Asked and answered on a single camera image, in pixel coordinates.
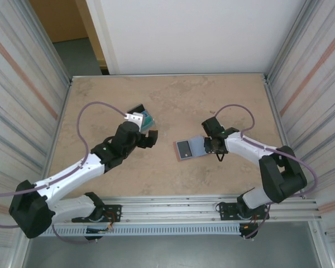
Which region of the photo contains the pink card wallet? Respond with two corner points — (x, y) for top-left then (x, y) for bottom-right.
(174, 135), (210, 162)

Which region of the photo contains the black chip card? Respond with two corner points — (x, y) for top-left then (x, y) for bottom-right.
(176, 140), (193, 159)

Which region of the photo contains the clear acrylic card box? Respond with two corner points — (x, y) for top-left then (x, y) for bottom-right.
(127, 103), (157, 132)

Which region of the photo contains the teal VIP card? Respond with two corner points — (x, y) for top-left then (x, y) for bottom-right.
(141, 112), (155, 129)

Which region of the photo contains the translucent corrugated side panel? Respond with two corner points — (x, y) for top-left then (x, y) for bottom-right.
(266, 0), (335, 249)
(0, 0), (73, 249)

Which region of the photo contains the wooden door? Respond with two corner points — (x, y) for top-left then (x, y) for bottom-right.
(29, 0), (108, 75)

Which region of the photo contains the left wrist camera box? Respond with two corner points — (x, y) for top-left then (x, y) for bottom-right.
(125, 112), (145, 132)

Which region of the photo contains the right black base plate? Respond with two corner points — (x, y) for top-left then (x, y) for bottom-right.
(218, 201), (270, 221)

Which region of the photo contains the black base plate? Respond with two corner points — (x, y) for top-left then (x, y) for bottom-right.
(71, 204), (122, 223)
(218, 201), (270, 221)

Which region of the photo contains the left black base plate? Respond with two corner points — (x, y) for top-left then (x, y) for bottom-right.
(71, 204), (122, 223)

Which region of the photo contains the aluminium front rail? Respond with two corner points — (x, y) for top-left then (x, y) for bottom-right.
(18, 195), (323, 226)

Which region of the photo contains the right black connector with wires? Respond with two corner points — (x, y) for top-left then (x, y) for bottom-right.
(238, 222), (260, 241)

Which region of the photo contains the black connector with wires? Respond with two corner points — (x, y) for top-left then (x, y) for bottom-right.
(238, 222), (260, 241)
(85, 224), (114, 241)

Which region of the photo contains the grey slotted cable duct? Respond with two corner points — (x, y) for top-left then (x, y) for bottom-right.
(30, 225), (242, 237)

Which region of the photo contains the left black connector with wires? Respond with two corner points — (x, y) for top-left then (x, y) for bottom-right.
(85, 224), (114, 241)

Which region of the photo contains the white door frame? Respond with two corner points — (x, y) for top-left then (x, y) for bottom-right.
(85, 0), (121, 75)

